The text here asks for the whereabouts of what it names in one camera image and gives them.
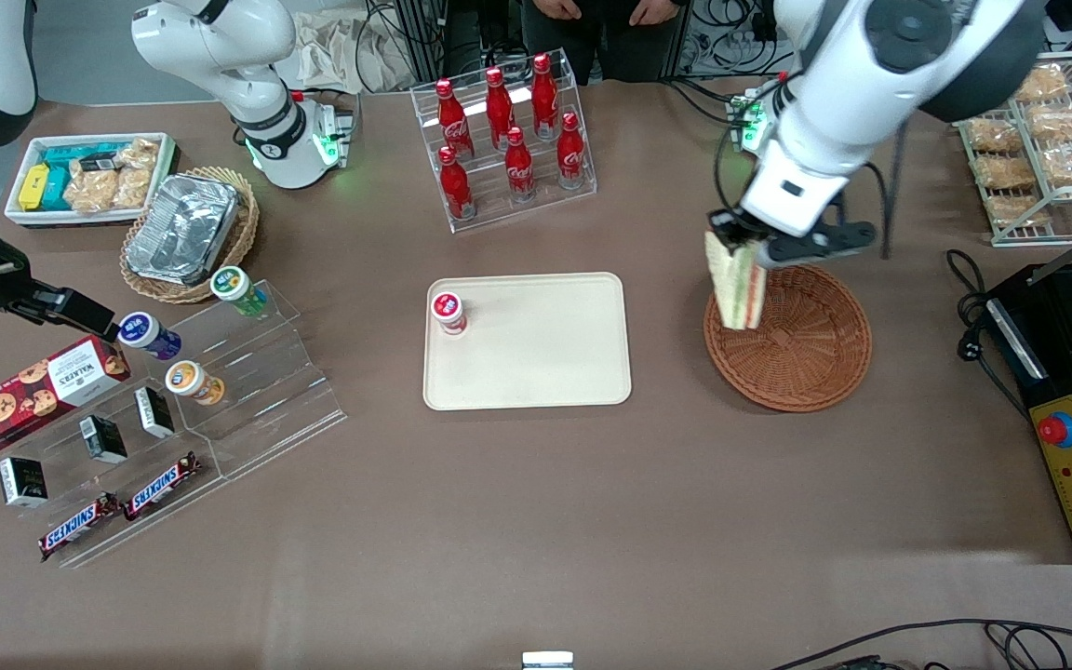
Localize triangle sandwich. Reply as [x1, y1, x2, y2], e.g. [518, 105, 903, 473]
[703, 230, 770, 332]

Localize oval light wicker basket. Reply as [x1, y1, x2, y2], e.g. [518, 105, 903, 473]
[120, 166, 261, 305]

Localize round brown wicker basket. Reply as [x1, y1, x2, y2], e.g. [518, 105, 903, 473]
[703, 263, 873, 413]

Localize aluminium foil tray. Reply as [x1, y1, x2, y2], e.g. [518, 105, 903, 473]
[127, 173, 241, 287]

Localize cream plastic tray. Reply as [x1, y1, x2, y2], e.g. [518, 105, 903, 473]
[422, 272, 633, 411]

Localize person's left hand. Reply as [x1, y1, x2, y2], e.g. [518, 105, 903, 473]
[629, 0, 683, 27]

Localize blue lid snack cup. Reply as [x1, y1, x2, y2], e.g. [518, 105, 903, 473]
[117, 312, 183, 362]

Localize white plastic bin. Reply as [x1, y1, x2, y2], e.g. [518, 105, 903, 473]
[4, 132, 179, 229]

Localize red Walkers cookie box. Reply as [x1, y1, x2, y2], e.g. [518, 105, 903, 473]
[0, 335, 131, 457]

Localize yellow snack pack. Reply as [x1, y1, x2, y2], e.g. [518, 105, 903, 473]
[18, 165, 51, 212]

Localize teal snack pack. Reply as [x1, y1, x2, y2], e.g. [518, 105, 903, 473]
[41, 166, 74, 211]
[43, 142, 123, 171]

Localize orange lid snack cup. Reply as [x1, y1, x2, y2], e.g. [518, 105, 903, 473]
[165, 360, 225, 406]

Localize small black box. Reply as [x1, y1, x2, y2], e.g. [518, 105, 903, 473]
[134, 386, 176, 439]
[79, 414, 127, 464]
[0, 456, 48, 508]

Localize green lid snack cup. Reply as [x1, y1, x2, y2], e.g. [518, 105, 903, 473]
[210, 265, 269, 317]

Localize red cola bottle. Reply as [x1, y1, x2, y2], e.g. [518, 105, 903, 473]
[531, 53, 559, 141]
[504, 126, 537, 203]
[438, 146, 476, 221]
[556, 112, 588, 190]
[435, 78, 474, 159]
[485, 67, 516, 150]

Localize Snickers bar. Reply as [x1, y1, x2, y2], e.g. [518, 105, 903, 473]
[122, 451, 202, 522]
[38, 491, 123, 562]

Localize clear acrylic stepped stand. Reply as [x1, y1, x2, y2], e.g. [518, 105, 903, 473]
[0, 279, 348, 569]

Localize person in black clothes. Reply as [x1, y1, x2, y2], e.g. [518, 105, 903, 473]
[522, 0, 690, 85]

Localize clear acrylic bottle rack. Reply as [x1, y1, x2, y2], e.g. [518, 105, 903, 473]
[410, 48, 598, 234]

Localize red lid snack cup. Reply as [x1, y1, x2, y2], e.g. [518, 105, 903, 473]
[430, 291, 468, 336]

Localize black appliance with yellow panel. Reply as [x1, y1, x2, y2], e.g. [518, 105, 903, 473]
[978, 263, 1072, 566]

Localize beige cloth bag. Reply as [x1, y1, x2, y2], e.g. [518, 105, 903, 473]
[289, 9, 416, 94]

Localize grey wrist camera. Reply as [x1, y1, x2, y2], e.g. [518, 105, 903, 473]
[778, 221, 878, 263]

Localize black power cable with plug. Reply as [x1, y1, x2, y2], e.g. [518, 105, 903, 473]
[945, 248, 1030, 420]

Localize white wire rack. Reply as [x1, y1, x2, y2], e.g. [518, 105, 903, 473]
[953, 51, 1072, 248]

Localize silver appliance handle bar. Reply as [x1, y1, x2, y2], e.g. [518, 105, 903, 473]
[987, 298, 1049, 380]

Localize thin black cable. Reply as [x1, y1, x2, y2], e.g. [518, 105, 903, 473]
[769, 619, 1072, 670]

